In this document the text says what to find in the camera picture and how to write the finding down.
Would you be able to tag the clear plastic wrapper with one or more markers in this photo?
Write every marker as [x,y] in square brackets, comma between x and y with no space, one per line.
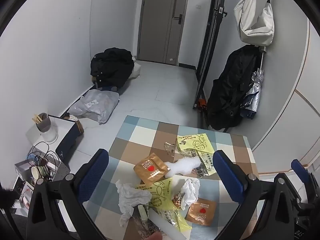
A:
[172,148]

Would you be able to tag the black metal floor rack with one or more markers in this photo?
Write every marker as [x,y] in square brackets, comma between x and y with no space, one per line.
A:
[210,42]

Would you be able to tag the white pillow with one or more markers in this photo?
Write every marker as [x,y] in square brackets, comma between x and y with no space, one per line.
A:
[136,70]

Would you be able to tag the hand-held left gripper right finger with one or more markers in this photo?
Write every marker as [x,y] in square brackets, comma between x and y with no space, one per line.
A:
[228,175]

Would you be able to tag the pale green small packet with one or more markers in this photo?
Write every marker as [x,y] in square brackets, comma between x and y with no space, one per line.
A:
[143,212]

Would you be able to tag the orange tool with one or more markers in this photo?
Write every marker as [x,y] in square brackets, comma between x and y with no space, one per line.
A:
[201,103]

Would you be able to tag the navy box with white lid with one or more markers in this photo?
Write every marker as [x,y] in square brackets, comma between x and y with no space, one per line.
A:
[67,140]

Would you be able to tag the clear crinkled wrapper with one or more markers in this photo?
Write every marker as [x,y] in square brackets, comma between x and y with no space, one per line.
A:
[140,228]

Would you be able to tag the small crumpled white tissue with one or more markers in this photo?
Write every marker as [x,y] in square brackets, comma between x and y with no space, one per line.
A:
[190,191]

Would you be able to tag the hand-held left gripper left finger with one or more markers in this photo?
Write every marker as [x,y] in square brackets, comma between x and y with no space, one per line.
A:
[93,172]

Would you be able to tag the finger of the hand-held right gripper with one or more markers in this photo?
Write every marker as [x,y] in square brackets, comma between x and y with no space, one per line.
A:
[299,168]

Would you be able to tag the wooden chopsticks bundle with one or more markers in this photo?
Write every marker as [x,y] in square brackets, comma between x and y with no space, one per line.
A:
[37,118]

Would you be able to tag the brown paper bag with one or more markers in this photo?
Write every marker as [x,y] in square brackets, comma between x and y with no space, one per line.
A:
[80,127]

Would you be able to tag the yellow printed wrapper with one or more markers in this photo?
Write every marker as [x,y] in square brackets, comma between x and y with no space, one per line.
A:
[160,192]
[197,142]

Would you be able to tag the large gold snack packet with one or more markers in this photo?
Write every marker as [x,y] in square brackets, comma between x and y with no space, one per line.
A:
[150,170]

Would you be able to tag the grey speckled box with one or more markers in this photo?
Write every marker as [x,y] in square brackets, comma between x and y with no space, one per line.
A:
[61,172]

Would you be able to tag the white round container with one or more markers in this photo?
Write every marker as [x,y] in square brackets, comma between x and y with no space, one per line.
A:
[49,135]

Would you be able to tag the grey room door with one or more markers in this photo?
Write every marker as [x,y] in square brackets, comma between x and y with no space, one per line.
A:
[160,17]

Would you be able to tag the black jacket pile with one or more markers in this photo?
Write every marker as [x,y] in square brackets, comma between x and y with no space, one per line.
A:
[110,65]

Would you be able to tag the dark blue cloth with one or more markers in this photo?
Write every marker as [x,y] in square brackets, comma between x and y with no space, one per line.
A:
[108,88]

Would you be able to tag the red checkered wrapper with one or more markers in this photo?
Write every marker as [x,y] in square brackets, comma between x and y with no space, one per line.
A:
[178,200]

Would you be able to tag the grey cup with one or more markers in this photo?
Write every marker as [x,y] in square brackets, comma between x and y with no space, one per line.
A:
[44,123]

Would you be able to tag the large crumpled white tissue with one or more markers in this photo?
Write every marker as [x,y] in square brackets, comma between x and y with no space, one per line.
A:
[130,197]

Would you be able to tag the white foam piece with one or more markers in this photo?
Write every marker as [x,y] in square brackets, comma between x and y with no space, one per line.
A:
[182,166]

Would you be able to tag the silver folding umbrella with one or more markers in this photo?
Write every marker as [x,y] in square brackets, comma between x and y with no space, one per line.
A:
[253,92]

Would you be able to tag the white foam bar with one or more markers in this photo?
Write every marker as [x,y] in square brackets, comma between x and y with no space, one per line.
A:
[162,226]

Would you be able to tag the patterned paper cup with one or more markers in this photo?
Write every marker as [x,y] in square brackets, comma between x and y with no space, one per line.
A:
[38,173]

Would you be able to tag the small gold snack packet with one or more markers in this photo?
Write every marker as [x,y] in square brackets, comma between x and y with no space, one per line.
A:
[201,211]

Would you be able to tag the grey plastic mailing bag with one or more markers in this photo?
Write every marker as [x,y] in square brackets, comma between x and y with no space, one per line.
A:
[95,103]

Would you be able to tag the black hanging coat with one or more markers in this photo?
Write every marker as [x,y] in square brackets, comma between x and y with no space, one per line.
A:
[230,92]

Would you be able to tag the checkered tablecloth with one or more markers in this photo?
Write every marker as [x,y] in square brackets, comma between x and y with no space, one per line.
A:
[140,140]

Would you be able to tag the white hanging shoulder bag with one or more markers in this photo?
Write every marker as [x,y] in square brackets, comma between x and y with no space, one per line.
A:
[255,30]

